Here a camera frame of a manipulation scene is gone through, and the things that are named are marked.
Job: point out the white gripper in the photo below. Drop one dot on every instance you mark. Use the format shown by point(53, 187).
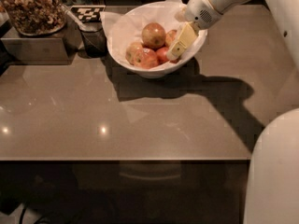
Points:
point(199, 11)

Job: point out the red-yellow apple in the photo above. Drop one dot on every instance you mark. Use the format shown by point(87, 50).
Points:
point(170, 37)
point(153, 35)

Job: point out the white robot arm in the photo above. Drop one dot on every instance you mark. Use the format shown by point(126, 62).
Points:
point(272, 194)

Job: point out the red apple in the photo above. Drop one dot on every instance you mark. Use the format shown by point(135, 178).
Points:
point(145, 58)
point(161, 54)

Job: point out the front left red apple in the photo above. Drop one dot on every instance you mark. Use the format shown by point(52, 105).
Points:
point(145, 58)

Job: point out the white paper bowl liner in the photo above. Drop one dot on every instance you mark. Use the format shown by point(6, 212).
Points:
point(130, 25)

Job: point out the left yellowish apple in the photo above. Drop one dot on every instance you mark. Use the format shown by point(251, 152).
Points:
point(131, 50)

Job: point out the white ceramic bowl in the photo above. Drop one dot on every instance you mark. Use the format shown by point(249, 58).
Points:
point(155, 70)

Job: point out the dark glass cup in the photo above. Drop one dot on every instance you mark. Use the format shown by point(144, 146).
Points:
point(94, 39)

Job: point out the black white marker card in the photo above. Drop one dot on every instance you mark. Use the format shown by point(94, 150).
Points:
point(88, 13)

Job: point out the dark metal box stand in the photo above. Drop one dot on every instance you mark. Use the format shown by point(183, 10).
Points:
point(57, 49)

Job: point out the glass jar of granola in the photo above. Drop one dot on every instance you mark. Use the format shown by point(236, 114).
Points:
point(35, 17)

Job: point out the white scoop handle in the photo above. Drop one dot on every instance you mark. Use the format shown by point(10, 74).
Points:
point(72, 16)

